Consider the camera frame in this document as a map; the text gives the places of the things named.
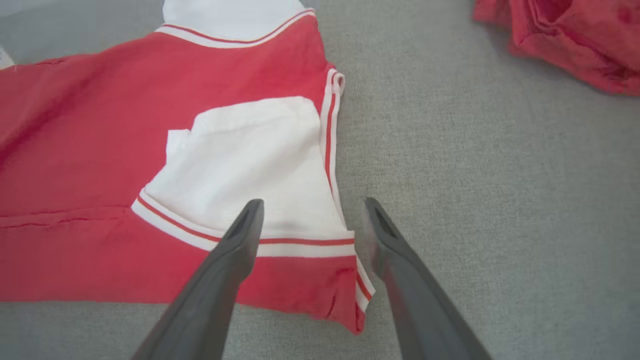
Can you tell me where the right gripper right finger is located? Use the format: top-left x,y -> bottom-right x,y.
364,197 -> 493,360

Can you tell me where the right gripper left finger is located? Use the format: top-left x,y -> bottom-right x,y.
132,199 -> 265,360

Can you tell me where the red and white sports jersey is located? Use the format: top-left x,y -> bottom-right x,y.
472,0 -> 640,97
0,0 -> 377,336

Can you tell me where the grey fabric sofa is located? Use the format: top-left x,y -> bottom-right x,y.
0,0 -> 640,360

